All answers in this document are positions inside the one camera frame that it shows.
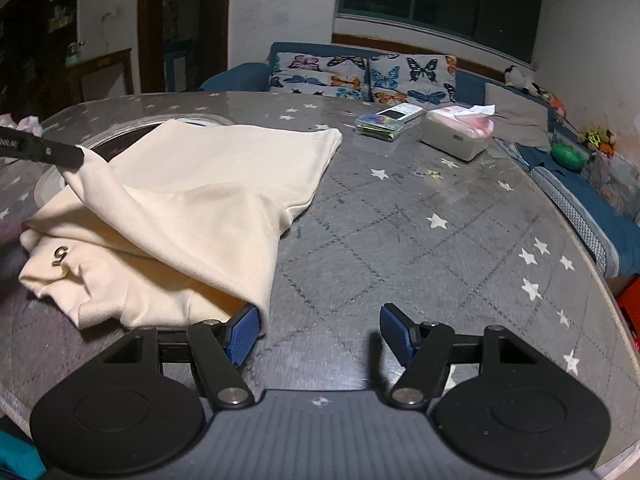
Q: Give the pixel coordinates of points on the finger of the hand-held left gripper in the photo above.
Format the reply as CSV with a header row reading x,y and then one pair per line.
x,y
48,150

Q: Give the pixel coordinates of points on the white tissue box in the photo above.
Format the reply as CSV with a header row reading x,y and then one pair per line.
x,y
452,137

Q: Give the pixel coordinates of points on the cream shirt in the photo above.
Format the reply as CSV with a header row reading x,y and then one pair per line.
x,y
200,195

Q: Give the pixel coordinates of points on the blue chair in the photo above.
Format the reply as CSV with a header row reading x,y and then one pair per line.
x,y
177,65

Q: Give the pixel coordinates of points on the dark wooden door frame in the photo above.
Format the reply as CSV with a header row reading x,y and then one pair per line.
x,y
147,25

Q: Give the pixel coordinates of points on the white remote control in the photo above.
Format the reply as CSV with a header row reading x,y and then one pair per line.
x,y
398,112

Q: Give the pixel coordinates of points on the red box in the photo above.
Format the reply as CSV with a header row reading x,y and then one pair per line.
x,y
630,310

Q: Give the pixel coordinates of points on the teal jar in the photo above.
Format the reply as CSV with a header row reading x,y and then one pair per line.
x,y
74,54

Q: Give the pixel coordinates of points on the blue sofa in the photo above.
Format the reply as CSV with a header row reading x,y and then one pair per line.
x,y
235,77

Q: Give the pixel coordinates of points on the colourful toy pile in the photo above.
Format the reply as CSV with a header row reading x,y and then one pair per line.
x,y
599,140

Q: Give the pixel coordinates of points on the teal cloth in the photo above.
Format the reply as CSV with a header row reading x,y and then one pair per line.
x,y
17,457

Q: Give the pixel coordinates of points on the pink cloth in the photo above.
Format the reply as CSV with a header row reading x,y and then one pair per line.
x,y
25,124

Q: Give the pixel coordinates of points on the dark wall shelf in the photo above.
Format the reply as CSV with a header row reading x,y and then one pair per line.
x,y
35,35

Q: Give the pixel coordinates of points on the grey star-patterned tablecloth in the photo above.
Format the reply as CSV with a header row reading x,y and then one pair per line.
x,y
400,240

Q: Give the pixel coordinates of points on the grey cushion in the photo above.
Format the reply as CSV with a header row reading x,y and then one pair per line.
x,y
520,110

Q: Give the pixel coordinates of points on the butterfly print pillow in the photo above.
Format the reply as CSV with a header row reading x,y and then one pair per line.
x,y
415,77
315,72

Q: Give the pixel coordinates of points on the clear plastic box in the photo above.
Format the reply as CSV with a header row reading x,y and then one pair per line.
x,y
380,127

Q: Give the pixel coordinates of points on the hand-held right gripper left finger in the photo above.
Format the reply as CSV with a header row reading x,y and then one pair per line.
x,y
243,332

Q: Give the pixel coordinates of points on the black and white plush toy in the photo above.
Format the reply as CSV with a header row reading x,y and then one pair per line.
x,y
517,79

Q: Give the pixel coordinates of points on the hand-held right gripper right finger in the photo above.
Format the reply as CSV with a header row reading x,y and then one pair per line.
x,y
397,332

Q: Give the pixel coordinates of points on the green ball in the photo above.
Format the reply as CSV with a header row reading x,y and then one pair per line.
x,y
567,156

